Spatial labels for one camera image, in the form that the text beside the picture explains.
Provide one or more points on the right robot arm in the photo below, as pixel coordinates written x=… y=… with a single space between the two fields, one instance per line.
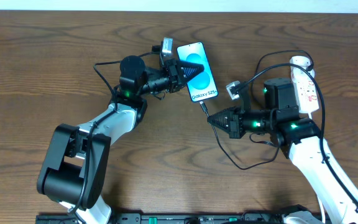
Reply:
x=300 y=140

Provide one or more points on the white USB wall charger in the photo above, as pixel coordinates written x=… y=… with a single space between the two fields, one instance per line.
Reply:
x=302 y=61

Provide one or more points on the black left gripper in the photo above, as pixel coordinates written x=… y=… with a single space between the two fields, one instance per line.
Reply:
x=173 y=74

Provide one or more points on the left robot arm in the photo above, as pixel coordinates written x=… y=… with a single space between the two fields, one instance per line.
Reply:
x=75 y=164

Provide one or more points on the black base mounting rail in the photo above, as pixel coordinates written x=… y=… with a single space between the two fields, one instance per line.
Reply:
x=135 y=218

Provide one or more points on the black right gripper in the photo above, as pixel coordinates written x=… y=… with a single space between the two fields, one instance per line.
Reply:
x=235 y=123

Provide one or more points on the white power strip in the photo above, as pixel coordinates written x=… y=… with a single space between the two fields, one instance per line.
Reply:
x=305 y=91

